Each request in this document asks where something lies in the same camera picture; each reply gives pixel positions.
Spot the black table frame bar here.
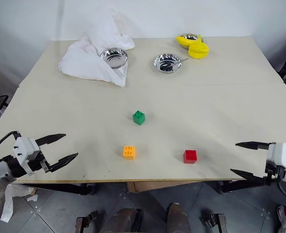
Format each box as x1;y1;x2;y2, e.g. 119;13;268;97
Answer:
205;179;267;194

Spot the yellow toy brick block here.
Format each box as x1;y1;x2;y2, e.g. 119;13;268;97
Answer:
122;145;137;161

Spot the shiny steel bowl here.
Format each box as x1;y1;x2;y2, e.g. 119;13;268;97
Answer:
100;47;128;69
181;33;202;42
153;53;183;74

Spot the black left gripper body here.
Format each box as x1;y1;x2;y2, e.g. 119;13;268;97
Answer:
27;150;52;173

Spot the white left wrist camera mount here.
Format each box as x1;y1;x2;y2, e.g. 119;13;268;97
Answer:
13;136;41;175

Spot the red toy brick block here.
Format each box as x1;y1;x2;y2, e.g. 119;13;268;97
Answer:
183;149;198;165

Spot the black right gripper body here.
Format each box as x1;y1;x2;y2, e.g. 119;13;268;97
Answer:
264;159;284;185

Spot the white crumpled cloth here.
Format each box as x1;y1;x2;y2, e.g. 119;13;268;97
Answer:
58;8;136;88

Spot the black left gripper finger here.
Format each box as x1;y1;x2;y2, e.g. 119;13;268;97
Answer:
49;152;79;173
34;133;67;147

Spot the green toy brick block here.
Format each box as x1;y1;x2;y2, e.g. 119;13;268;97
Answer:
132;110;146;126

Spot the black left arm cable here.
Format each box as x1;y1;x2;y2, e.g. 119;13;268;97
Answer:
0;131;21;161

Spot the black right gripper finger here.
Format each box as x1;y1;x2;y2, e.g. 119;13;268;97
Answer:
235;141;277;151
230;168;268;185

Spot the yellow toy star fruit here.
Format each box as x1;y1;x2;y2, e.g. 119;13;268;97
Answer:
188;41;210;60

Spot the brown cardboard box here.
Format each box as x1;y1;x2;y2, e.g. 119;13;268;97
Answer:
126;180;200;193

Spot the dark rounded robot leg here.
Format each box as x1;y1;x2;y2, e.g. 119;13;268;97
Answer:
105;208;143;233
166;202;191;233

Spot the black metal foot bracket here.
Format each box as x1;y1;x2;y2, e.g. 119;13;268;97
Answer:
75;210;99;233
200;213;227;233

